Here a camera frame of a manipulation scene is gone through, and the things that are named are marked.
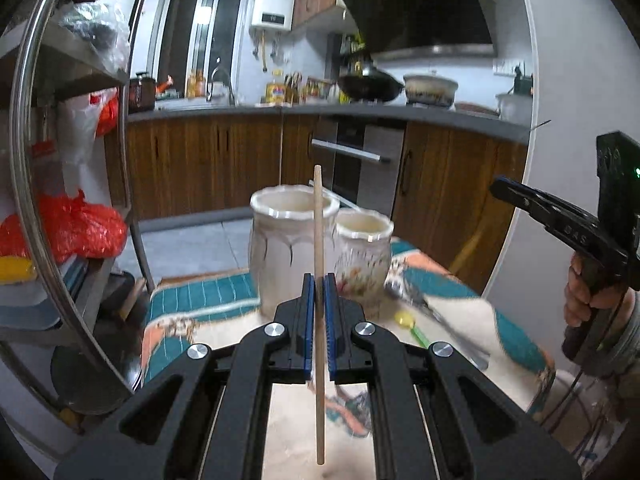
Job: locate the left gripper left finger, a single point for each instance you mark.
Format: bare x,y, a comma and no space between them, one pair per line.
205,416

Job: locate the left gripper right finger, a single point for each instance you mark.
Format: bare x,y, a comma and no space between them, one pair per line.
434,414

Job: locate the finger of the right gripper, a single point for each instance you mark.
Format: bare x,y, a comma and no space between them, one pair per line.
549,210

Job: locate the silver metal spoon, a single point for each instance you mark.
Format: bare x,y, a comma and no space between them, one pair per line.
404,290

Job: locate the yellow green plastic spoon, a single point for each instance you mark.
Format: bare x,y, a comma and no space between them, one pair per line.
407,321

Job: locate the wooden chopstick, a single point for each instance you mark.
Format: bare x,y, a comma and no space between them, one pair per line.
319,330

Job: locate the wooden kitchen cabinet counter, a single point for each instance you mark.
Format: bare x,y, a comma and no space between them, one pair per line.
192,170

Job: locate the kitchen sink faucet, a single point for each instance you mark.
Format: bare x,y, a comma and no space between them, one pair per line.
220,84

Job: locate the person's right hand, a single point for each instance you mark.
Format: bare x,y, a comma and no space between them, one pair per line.
579,301

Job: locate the patterned teal cream table mat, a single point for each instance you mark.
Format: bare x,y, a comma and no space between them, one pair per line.
221,310

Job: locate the white ceramic double utensil holder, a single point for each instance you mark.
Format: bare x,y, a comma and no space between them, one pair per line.
356,246

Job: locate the white ceramic casserole pot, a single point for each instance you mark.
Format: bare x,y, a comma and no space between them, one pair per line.
430,90

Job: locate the stainless steel built-in oven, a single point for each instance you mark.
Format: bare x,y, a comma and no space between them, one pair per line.
360,159

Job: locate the black wok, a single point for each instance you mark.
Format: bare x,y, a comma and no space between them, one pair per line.
366,83

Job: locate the black range hood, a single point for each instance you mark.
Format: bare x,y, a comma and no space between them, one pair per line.
411,28

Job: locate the white red plastic bag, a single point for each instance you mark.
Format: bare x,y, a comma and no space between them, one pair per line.
82,120

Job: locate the yellow oil bottle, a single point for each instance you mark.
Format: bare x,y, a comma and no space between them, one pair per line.
275,92

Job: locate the dark red cooking pot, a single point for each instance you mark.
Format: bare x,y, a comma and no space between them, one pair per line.
141,95

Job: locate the metal storage shelf rack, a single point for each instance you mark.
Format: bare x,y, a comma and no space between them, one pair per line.
66,357

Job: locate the white wall water heater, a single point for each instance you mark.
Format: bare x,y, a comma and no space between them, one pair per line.
274,15

